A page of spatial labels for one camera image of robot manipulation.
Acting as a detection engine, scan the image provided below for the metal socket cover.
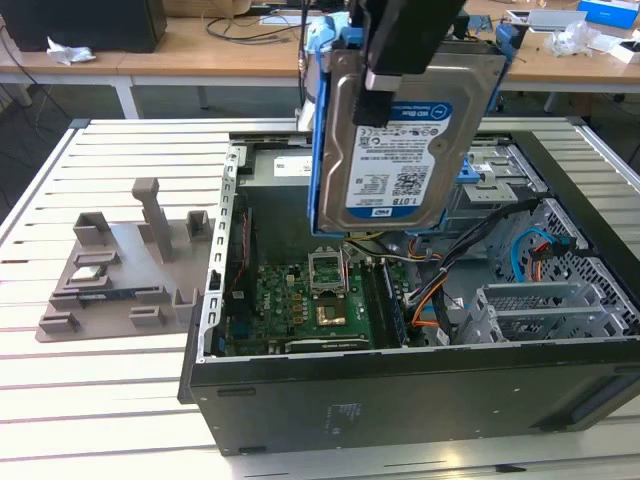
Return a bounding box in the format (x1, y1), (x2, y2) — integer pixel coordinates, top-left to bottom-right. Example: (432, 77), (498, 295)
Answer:
(307, 248), (347, 298)

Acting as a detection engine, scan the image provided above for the blue RAM stick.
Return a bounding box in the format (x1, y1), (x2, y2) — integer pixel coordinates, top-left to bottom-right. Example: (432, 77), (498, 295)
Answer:
(77, 289), (134, 302)

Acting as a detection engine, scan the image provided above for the white box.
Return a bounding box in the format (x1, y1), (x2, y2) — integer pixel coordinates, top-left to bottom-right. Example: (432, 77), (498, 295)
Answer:
(587, 37), (640, 65)

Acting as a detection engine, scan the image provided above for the black graphics card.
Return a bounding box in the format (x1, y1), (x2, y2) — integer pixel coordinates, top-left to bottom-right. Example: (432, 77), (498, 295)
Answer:
(282, 337), (374, 354)

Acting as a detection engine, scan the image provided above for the dark RAM stick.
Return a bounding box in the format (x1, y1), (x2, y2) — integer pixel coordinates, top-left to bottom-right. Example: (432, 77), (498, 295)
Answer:
(382, 259), (409, 347)

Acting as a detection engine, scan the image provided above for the black PC case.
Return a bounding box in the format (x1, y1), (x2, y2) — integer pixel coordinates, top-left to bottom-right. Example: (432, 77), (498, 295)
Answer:
(177, 117), (640, 457)

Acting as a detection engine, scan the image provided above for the blue data wire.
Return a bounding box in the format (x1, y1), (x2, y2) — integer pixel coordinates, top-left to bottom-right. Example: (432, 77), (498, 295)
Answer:
(509, 227), (562, 296)

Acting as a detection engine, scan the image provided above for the white plastic bag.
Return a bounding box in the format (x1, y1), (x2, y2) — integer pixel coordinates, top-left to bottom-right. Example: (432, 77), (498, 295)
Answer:
(543, 19), (601, 59)

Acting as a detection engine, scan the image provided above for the black cable bundle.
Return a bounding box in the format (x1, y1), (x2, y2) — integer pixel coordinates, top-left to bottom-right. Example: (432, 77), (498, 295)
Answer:
(413, 199), (545, 322)

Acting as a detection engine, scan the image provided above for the black computer tower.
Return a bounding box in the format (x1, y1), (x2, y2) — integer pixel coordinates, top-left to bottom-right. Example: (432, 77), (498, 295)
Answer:
(2, 0), (167, 54)

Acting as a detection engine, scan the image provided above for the red orange power wire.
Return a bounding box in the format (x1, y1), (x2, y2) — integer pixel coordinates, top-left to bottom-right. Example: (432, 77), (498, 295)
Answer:
(529, 238), (577, 282)

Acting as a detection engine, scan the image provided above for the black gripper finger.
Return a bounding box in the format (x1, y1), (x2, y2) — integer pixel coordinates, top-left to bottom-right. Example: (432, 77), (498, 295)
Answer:
(349, 0), (467, 127)

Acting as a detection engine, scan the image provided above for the hard disk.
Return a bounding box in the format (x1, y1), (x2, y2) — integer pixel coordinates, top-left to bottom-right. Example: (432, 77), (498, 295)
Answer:
(305, 13), (522, 238)

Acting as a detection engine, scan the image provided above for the grey parts rack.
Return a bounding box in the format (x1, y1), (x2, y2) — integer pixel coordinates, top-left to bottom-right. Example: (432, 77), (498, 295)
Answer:
(34, 178), (219, 345)

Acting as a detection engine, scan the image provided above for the orange yellow wire bundle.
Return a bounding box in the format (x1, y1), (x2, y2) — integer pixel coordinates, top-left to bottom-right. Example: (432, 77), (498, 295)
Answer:
(406, 249), (451, 331)

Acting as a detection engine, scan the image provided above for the CPU socket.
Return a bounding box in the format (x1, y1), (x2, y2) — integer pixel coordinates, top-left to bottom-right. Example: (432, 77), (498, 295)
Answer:
(313, 297), (350, 331)

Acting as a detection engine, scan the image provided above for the green motherboard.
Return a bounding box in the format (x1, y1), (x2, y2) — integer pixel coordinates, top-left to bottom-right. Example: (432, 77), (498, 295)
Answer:
(222, 239), (431, 356)

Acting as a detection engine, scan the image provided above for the red black wire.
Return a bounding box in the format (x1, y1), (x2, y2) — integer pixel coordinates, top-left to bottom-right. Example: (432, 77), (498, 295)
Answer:
(226, 208), (252, 297)

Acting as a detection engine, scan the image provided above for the blue plastic bay latch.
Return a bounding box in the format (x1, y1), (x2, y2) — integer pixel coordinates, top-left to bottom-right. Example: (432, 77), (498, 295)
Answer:
(456, 153), (490, 185)

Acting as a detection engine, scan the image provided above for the blue cardboard box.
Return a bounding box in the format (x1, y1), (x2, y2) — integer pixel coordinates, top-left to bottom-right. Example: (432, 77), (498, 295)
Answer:
(577, 0), (640, 26)

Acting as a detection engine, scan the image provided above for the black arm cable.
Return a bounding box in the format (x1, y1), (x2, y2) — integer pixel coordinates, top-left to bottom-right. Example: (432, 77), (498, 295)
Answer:
(297, 0), (311, 74)

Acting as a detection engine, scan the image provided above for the grey metal disk bay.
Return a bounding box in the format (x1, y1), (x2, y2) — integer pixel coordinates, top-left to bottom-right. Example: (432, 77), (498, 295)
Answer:
(457, 281), (632, 346)

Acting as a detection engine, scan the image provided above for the grey optical drive bay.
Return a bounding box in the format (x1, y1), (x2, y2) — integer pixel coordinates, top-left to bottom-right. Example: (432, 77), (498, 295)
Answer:
(439, 143), (550, 242)

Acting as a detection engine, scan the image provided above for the crumpled white paper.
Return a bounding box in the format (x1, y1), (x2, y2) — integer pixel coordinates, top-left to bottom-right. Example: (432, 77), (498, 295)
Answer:
(46, 35), (97, 67)

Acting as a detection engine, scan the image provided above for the silver flat box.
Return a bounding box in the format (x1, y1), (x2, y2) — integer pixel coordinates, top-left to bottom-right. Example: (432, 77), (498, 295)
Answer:
(527, 8), (589, 34)

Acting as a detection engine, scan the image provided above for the grey power supply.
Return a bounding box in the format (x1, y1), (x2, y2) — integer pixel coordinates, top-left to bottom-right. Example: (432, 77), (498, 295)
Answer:
(237, 148), (321, 251)

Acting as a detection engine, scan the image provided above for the thin locking lever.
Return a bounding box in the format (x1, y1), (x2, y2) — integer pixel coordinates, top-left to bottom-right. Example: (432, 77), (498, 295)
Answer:
(339, 244), (350, 300)

